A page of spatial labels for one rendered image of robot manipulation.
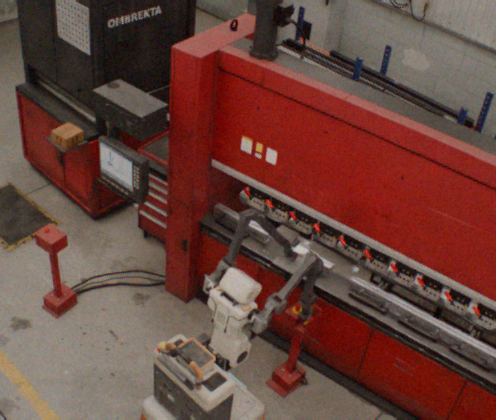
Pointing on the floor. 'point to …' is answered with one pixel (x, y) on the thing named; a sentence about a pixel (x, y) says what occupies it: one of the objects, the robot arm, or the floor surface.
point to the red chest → (157, 216)
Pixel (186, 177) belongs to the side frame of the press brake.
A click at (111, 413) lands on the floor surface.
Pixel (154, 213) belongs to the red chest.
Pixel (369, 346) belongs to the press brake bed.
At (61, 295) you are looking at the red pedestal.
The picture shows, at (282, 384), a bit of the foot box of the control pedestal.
